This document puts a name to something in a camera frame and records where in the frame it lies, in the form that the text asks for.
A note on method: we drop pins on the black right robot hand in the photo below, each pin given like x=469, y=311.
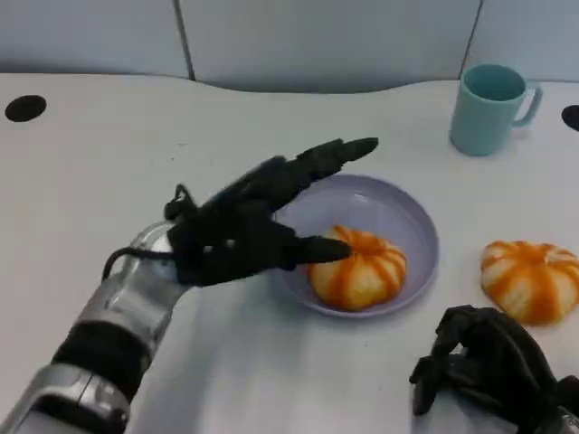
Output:
x=502, y=357

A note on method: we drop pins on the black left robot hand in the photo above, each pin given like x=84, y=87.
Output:
x=235, y=235

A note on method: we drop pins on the orange white toy bread roll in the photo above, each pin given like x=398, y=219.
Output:
x=362, y=280
x=529, y=280

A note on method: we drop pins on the lilac plate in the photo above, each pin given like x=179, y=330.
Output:
x=384, y=208

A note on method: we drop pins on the pale green mug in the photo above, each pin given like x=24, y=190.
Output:
x=484, y=117

